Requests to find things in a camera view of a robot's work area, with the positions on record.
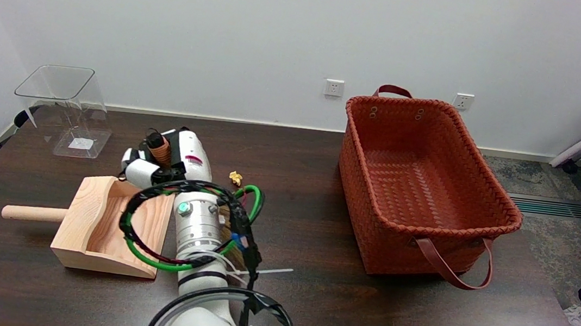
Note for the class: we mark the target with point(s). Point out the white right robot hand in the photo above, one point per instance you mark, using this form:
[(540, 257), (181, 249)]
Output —
[(193, 152)]

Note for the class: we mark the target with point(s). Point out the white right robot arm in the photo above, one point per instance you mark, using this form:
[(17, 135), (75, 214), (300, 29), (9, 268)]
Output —
[(198, 226)]

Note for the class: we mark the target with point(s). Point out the wooden dustpan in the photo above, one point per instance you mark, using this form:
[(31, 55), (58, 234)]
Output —
[(93, 217)]

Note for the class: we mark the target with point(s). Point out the clear plastic container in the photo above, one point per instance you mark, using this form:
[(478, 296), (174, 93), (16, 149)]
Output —
[(79, 144)]

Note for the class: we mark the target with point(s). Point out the red woven basket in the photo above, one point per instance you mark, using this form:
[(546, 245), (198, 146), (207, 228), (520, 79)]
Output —
[(414, 182)]

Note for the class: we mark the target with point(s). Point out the floor vent grille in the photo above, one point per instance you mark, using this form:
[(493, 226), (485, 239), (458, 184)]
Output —
[(548, 207)]

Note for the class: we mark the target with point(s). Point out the white wall socket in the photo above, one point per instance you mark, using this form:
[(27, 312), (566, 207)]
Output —
[(463, 101), (334, 87)]

